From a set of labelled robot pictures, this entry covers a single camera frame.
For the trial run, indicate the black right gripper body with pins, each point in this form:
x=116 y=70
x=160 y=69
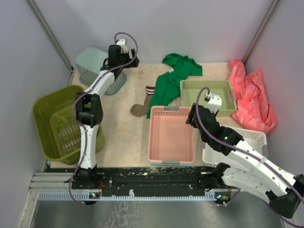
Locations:
x=204 y=138

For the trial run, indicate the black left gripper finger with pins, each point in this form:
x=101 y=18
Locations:
x=134 y=63
x=132 y=53

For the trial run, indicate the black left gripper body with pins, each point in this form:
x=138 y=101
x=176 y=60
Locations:
x=125 y=58

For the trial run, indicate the light blue laundry basket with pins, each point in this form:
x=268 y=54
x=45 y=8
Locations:
x=89 y=62

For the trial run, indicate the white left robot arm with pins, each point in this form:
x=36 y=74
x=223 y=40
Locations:
x=87 y=111

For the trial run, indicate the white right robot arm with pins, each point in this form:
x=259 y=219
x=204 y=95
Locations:
x=282 y=190

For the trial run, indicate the pink plastic basket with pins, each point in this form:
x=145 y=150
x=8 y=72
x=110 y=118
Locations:
x=170 y=138

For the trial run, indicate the green shirt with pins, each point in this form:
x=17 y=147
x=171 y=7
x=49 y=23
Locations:
x=167 y=86

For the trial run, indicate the pink plastic bag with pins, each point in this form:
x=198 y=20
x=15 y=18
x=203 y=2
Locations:
x=254 y=112

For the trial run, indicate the brown striped sock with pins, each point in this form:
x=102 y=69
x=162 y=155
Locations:
x=139 y=110

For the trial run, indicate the white plastic basket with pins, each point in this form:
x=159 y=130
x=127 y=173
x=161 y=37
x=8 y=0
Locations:
x=255 y=139

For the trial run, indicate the olive green laundry basket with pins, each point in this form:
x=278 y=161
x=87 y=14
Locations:
x=58 y=132

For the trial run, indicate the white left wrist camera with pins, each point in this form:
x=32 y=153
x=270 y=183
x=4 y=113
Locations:
x=122 y=43

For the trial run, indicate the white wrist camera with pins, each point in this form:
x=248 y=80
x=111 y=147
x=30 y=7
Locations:
x=213 y=102
x=122 y=43

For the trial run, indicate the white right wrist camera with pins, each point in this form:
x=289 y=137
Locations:
x=213 y=102

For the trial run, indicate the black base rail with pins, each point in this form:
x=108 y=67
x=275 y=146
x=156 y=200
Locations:
x=153 y=181

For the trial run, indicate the white slotted cable duct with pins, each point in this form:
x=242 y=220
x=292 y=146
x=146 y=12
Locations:
x=92 y=197

